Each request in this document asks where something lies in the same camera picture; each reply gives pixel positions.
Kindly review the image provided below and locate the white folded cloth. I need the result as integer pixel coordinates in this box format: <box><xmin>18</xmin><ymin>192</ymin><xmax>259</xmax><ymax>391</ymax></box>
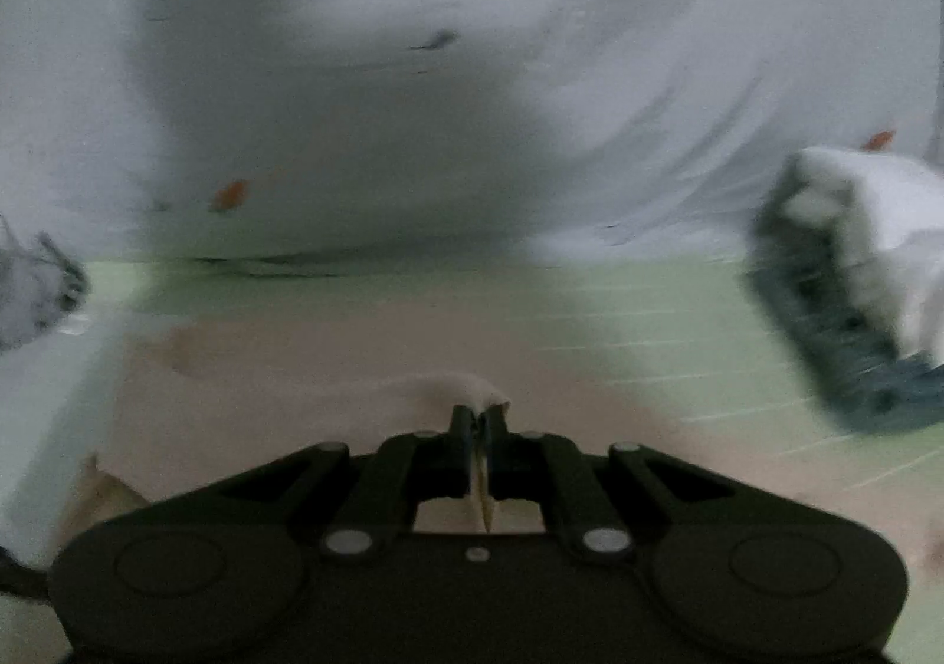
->
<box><xmin>774</xmin><ymin>146</ymin><xmax>944</xmax><ymax>370</ymax></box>

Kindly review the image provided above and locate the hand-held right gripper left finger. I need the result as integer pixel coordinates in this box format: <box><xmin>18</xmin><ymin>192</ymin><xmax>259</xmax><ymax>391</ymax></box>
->
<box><xmin>184</xmin><ymin>405</ymin><xmax>480</xmax><ymax>560</ymax></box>

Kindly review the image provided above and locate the grey patterned garment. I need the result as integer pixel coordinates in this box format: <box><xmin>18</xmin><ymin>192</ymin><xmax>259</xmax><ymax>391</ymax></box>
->
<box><xmin>0</xmin><ymin>214</ymin><xmax>91</xmax><ymax>351</ymax></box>

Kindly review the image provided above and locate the beige garment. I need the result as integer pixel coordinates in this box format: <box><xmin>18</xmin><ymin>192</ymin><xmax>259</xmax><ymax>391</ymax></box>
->
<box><xmin>63</xmin><ymin>325</ymin><xmax>938</xmax><ymax>566</ymax></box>

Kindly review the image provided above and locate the carrot print blanket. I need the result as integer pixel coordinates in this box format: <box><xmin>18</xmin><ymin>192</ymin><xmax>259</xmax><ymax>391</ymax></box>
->
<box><xmin>0</xmin><ymin>0</ymin><xmax>944</xmax><ymax>282</ymax></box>

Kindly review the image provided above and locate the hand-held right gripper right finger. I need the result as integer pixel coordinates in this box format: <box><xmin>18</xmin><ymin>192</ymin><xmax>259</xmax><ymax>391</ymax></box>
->
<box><xmin>481</xmin><ymin>406</ymin><xmax>768</xmax><ymax>562</ymax></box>

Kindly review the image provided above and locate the blue patterned folded garment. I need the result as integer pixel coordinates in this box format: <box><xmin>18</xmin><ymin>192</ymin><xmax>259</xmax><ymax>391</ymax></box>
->
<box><xmin>746</xmin><ymin>192</ymin><xmax>944</xmax><ymax>435</ymax></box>

